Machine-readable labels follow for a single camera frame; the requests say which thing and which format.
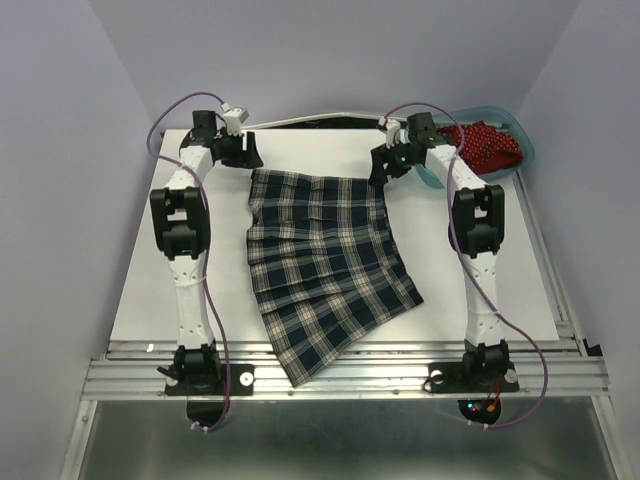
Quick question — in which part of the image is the aluminium rail frame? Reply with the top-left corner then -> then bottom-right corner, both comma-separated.
61,176 -> 633,479

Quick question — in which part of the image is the teal plastic bin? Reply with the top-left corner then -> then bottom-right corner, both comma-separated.
414,104 -> 536,189

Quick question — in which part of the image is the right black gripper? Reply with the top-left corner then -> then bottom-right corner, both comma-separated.
366,136 -> 418,185

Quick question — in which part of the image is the red polka dot skirt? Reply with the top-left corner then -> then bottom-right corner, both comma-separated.
437,121 -> 524,176

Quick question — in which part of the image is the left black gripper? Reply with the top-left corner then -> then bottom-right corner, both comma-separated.
217,129 -> 263,170

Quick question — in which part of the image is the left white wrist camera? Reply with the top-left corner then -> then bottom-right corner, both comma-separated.
221,102 -> 249,136

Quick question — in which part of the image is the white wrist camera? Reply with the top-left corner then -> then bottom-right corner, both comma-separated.
221,102 -> 249,136
377,116 -> 409,149

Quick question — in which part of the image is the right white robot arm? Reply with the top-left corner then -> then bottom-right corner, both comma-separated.
369,112 -> 506,350

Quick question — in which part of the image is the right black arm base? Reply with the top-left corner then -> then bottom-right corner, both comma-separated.
422,340 -> 520,394

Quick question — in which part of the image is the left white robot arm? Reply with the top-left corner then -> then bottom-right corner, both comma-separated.
149,106 -> 263,351

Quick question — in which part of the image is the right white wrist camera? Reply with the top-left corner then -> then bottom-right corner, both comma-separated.
377,116 -> 409,149

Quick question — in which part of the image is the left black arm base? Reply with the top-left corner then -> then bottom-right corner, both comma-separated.
157,344 -> 255,397

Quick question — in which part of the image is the navy plaid pleated skirt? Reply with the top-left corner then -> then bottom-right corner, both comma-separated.
246,169 -> 423,387

